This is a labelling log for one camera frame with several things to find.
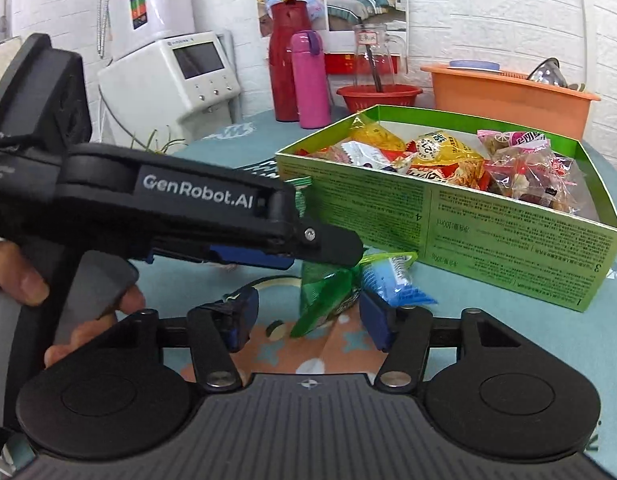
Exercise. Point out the plain yellow snack packet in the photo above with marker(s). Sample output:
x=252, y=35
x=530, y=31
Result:
x=376, y=135

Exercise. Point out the jar with blue lid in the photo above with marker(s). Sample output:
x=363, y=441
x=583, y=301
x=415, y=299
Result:
x=473, y=65

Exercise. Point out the teal tablecloth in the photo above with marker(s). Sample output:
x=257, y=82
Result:
x=538, y=340

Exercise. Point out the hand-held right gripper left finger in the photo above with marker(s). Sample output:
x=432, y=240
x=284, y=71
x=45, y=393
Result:
x=241, y=320

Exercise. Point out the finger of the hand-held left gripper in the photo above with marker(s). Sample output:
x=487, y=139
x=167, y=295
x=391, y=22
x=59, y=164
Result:
x=333, y=246

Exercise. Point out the white wall conduit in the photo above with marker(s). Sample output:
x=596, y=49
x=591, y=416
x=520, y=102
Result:
x=586, y=20

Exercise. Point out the person's left hand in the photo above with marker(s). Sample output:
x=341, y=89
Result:
x=18, y=275

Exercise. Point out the clear packet of red sweets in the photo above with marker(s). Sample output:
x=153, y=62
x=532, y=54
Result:
x=538, y=185

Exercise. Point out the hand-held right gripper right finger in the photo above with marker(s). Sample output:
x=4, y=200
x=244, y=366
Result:
x=376, y=322

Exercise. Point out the clear glass pitcher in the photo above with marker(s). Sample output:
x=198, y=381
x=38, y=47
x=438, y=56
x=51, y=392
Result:
x=388, y=57

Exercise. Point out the white appliance with screen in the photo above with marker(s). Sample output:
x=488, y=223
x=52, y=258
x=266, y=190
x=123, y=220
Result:
x=153, y=90

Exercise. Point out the green cardboard box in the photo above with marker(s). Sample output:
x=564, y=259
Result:
x=488, y=240

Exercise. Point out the yellow snack packet round mark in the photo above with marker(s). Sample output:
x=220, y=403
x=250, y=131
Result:
x=443, y=147

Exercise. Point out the orange plastic basin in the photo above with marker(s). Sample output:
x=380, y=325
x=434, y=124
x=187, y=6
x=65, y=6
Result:
x=488, y=100

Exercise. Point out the small red snack packet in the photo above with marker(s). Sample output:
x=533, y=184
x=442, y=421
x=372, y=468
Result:
x=321, y=154

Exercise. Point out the white snack packet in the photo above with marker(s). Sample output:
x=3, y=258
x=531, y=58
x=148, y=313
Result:
x=361, y=152

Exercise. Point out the green plant leaves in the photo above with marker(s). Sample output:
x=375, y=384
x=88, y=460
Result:
x=158, y=142

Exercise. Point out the white wall water purifier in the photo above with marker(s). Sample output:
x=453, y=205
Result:
x=158, y=10

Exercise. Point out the red thermos jug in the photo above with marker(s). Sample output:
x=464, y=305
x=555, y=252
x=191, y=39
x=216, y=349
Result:
x=281, y=60

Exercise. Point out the blue snack packet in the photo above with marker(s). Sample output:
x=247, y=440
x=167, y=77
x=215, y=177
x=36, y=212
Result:
x=388, y=280

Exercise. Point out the clear packet with pink label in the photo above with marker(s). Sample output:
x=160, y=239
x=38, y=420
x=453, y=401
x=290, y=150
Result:
x=518, y=141

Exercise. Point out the red plastic basin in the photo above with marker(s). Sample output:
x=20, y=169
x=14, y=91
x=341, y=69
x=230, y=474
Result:
x=378, y=102

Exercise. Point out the orange-red chips packet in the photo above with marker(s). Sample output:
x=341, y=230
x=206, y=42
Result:
x=448, y=176

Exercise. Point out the green snack packet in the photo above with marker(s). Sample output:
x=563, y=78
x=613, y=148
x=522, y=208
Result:
x=323, y=300

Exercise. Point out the pink bottle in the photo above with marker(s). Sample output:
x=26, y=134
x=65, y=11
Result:
x=311, y=85

